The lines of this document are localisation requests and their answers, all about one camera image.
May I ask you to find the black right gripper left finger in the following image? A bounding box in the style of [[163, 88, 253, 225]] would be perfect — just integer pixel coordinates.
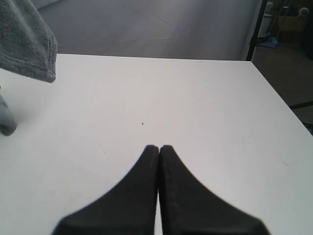
[[53, 145, 159, 235]]

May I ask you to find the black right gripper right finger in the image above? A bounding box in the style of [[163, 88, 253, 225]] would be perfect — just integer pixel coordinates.
[[158, 145, 269, 235]]

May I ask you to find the grey fluffy towel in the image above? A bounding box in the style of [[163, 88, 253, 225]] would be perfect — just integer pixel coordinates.
[[0, 0, 58, 137]]

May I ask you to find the black backdrop stand pole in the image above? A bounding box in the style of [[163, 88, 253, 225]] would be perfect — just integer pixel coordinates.
[[246, 0, 267, 61]]

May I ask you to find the white backdrop cloth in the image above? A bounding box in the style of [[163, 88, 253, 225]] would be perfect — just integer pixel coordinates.
[[39, 0, 261, 60]]

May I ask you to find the blue dustpan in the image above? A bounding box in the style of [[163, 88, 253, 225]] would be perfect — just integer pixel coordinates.
[[258, 33, 278, 48]]

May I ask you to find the cardboard box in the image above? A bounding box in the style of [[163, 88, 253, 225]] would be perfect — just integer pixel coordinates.
[[278, 16, 307, 32]]

